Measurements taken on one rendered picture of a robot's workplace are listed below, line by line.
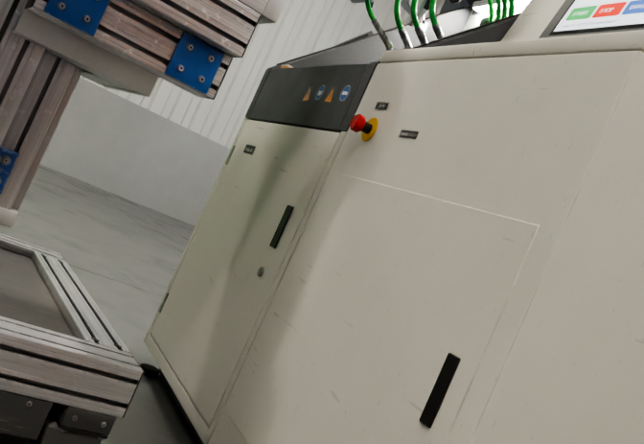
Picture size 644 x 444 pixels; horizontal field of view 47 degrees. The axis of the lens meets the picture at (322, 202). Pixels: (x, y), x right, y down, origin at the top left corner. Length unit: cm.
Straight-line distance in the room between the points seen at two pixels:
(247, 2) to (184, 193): 726
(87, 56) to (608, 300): 99
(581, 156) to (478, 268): 20
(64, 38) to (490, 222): 84
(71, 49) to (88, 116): 679
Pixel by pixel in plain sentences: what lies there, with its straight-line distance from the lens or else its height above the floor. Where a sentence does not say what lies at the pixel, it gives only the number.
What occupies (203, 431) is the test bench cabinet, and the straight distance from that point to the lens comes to 165.
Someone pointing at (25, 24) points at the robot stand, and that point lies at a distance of 145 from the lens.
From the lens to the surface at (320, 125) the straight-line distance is 168.
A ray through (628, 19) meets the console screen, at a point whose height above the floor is 116.
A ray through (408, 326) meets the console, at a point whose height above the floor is 50.
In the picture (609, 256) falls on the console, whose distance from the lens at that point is 102.
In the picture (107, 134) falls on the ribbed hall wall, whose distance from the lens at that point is 830.
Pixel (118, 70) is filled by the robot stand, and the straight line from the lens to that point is 148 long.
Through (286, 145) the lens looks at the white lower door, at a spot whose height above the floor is 73.
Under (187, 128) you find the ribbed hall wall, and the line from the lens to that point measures 853.
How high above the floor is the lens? 58
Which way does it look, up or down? 2 degrees up
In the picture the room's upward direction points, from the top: 24 degrees clockwise
